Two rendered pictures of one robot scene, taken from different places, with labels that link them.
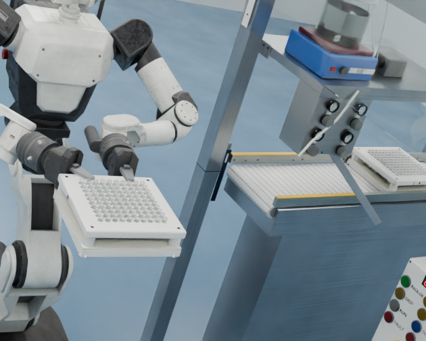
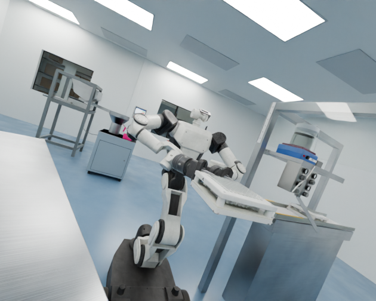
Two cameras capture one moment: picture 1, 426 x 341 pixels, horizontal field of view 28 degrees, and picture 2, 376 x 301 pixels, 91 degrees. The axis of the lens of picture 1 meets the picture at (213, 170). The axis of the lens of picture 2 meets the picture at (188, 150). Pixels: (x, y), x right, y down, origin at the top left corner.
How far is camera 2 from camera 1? 1.33 m
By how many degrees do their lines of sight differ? 23
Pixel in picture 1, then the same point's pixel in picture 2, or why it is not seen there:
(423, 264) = not seen: outside the picture
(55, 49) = (190, 132)
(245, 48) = (258, 150)
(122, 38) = (215, 137)
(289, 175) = not seen: hidden behind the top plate
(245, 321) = (252, 275)
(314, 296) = (279, 266)
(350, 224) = (299, 232)
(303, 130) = (292, 181)
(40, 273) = (169, 236)
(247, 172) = not seen: hidden behind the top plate
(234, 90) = (253, 168)
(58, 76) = (190, 145)
